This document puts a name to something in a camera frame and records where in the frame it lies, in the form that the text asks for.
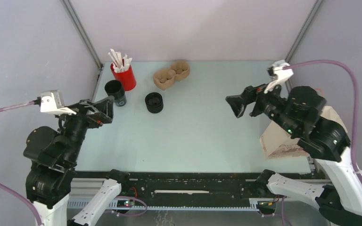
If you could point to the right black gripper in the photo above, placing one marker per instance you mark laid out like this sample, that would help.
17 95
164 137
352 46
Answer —
249 93

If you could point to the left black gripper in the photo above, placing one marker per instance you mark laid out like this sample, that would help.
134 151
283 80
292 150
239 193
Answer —
104 107

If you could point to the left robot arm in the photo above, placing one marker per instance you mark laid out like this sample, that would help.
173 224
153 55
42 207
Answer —
54 154

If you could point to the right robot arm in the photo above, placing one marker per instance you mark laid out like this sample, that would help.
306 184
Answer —
339 202

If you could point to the stack of black cups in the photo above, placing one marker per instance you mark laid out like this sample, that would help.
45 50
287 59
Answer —
114 88

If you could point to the red cylindrical holder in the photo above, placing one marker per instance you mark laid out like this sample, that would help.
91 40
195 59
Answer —
126 78

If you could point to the stack of black lids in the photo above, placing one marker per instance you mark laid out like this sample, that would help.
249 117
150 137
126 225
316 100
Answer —
154 102

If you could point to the beige paper bag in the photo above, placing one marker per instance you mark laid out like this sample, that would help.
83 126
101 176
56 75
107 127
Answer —
281 140

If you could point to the brown pulp cup carrier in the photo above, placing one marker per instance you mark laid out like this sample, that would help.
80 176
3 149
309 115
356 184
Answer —
166 77

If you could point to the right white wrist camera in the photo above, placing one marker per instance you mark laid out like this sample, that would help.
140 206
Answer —
279 74

